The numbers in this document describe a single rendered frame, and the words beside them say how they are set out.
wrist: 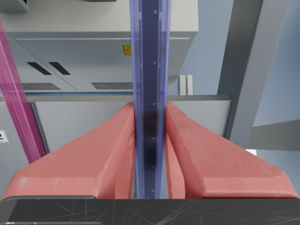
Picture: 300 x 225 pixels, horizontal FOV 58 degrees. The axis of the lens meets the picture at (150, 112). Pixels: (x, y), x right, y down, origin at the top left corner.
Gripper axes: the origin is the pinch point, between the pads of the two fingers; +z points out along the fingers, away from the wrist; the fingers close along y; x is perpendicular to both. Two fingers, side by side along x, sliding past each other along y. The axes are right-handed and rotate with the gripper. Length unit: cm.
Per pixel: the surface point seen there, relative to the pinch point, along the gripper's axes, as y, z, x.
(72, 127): 7.5, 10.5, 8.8
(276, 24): -8.9, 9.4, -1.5
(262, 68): -8.8, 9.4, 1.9
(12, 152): 14.2, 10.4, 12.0
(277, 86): -53, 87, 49
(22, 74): 36, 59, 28
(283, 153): -54, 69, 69
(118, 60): 8, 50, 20
